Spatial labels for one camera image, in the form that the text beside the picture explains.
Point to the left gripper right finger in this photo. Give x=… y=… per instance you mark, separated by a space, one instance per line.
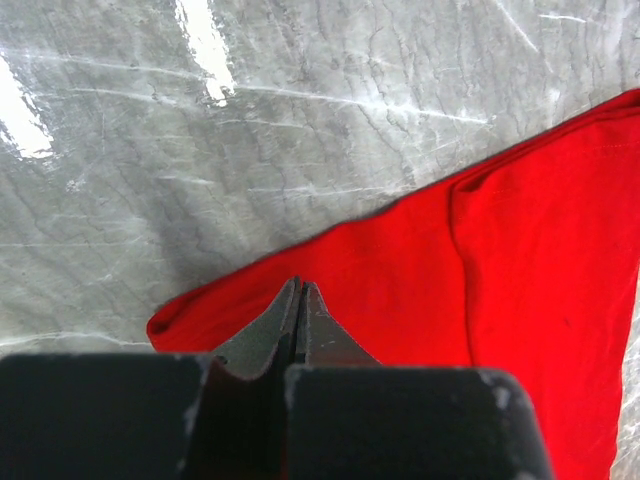
x=321 y=341

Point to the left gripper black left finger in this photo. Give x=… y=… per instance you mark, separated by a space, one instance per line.
x=249 y=353

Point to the bright red t-shirt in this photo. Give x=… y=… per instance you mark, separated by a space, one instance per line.
x=527 y=262

